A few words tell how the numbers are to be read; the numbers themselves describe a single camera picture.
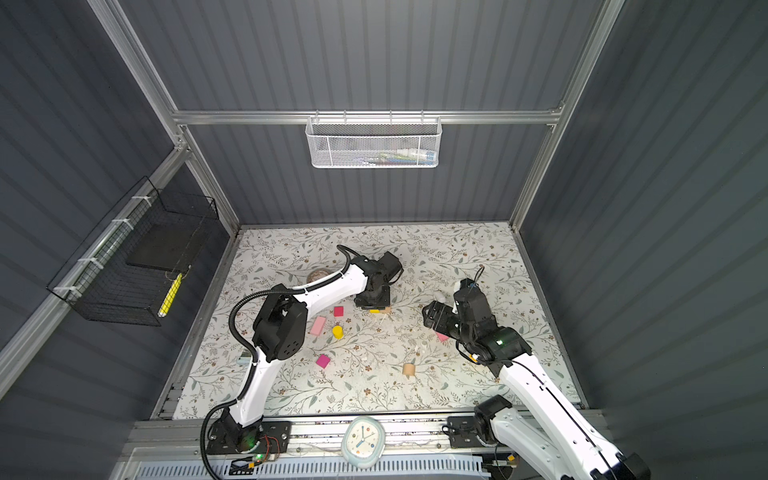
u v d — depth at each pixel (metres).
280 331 0.56
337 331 0.89
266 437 0.72
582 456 0.40
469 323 0.58
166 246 0.74
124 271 0.71
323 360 0.87
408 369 0.84
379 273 0.72
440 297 0.96
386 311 0.95
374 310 0.94
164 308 0.67
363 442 0.71
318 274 1.05
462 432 0.73
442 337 0.90
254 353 0.57
